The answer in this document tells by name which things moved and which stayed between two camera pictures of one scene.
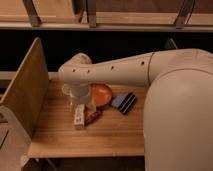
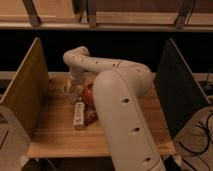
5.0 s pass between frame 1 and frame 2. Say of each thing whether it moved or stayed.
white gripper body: moved
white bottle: stayed
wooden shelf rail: stayed
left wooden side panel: stayed
